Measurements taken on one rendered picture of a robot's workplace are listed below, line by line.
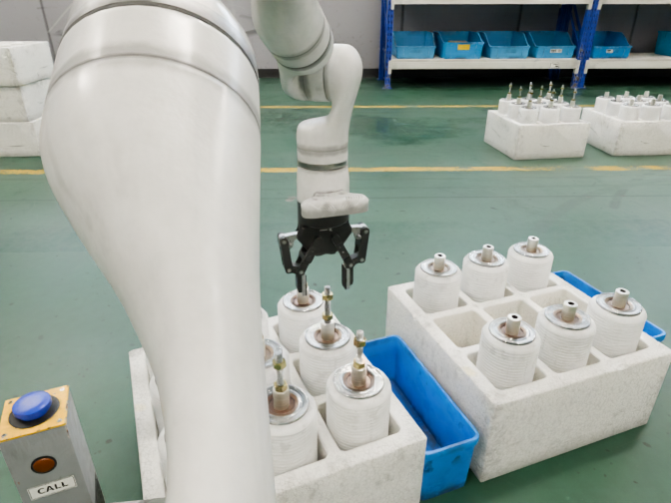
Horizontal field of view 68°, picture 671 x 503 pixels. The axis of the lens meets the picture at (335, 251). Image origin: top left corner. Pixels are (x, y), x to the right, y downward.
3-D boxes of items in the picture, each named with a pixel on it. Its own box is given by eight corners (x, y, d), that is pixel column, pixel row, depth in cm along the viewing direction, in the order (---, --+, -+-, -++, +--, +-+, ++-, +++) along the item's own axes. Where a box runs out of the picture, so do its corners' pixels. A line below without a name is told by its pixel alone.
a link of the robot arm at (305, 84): (294, 58, 68) (255, 1, 55) (355, 59, 66) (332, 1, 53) (287, 107, 68) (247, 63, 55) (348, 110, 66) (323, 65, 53)
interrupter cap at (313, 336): (355, 347, 80) (356, 343, 80) (311, 355, 78) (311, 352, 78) (342, 321, 87) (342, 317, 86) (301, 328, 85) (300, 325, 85)
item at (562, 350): (586, 406, 93) (610, 327, 85) (544, 419, 90) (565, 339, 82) (549, 373, 101) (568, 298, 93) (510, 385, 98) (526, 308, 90)
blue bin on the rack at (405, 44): (387, 53, 500) (388, 31, 490) (425, 53, 501) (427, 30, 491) (394, 59, 455) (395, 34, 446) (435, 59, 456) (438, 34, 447)
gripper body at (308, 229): (343, 183, 75) (342, 239, 79) (289, 188, 73) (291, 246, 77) (359, 199, 69) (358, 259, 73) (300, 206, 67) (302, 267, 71)
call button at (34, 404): (53, 420, 58) (48, 407, 57) (14, 431, 57) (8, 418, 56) (55, 398, 62) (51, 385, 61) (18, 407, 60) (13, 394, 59)
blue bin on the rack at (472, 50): (430, 54, 498) (432, 31, 489) (468, 53, 500) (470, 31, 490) (441, 59, 454) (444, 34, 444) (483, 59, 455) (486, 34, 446)
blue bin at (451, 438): (473, 487, 86) (483, 437, 80) (417, 508, 82) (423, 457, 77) (394, 376, 111) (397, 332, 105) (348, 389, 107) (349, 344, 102)
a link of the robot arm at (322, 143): (364, 159, 71) (306, 154, 73) (367, 42, 64) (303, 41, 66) (353, 173, 65) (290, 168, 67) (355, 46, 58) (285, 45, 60)
